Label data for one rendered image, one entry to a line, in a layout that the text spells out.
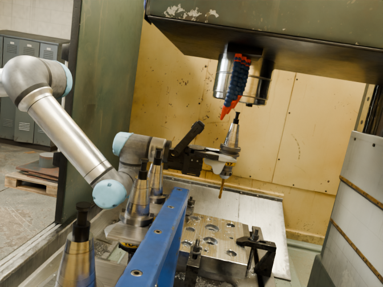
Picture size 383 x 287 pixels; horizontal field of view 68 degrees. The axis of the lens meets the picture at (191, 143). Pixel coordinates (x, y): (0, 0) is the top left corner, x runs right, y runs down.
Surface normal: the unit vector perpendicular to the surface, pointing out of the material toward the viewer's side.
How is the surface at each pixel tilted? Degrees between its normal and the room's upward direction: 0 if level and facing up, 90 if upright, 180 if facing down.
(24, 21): 90
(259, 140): 90
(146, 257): 0
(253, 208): 24
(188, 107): 90
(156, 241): 0
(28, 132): 90
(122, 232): 0
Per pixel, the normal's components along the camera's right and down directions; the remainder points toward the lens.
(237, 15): -0.12, 0.16
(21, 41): 0.20, 0.21
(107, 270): 0.16, -0.97
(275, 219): 0.10, -0.82
